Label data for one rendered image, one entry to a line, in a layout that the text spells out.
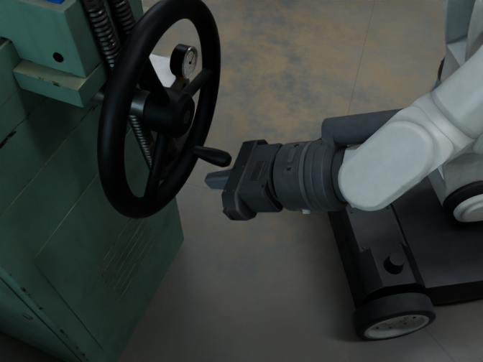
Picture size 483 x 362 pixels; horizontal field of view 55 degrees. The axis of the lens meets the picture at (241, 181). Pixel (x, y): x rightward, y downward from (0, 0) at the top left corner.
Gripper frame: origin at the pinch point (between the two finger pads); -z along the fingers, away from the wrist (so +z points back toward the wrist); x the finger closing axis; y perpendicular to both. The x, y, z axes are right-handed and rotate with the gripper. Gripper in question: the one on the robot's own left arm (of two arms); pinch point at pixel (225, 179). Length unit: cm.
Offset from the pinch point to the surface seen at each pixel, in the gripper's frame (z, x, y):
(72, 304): -37.0, -18.7, -12.0
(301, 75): -49, 100, -66
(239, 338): -34, -7, -62
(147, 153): -11.9, 1.5, 5.7
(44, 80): -9.5, -2.7, 24.8
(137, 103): -4.0, 1.0, 15.9
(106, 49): -3.2, 2.5, 23.4
